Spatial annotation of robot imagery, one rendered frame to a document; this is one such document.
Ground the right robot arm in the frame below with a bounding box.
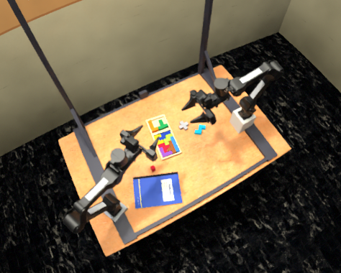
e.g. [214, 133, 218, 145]
[63, 136, 141, 233]

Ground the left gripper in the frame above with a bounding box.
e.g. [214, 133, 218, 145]
[181, 90, 220, 125]

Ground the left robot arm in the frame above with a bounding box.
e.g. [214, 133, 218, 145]
[196, 60, 284, 120]

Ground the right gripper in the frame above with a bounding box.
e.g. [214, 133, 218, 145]
[119, 125, 160, 162]

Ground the grey cross-shaped puzzle piece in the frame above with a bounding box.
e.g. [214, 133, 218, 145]
[178, 121, 188, 130]

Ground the orange puzzle piece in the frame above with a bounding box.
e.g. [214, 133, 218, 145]
[148, 120, 159, 133]

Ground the red puzzle piece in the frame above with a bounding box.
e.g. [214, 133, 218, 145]
[158, 143, 169, 153]

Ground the brown pentomino puzzle piece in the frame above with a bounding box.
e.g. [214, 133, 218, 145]
[167, 140, 176, 154]

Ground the blue notebook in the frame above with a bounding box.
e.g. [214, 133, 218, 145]
[132, 172, 183, 209]

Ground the purple l-shaped puzzle piece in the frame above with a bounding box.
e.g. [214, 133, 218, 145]
[159, 147, 173, 158]

